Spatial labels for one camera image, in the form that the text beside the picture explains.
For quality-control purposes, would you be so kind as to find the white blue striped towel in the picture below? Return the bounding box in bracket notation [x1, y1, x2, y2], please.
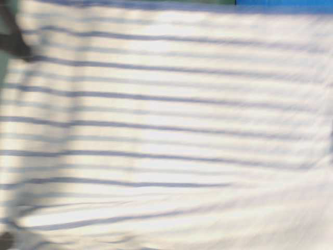
[1, 1, 332, 249]

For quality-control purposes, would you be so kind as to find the blue table cloth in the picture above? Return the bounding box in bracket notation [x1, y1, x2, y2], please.
[235, 0, 332, 10]

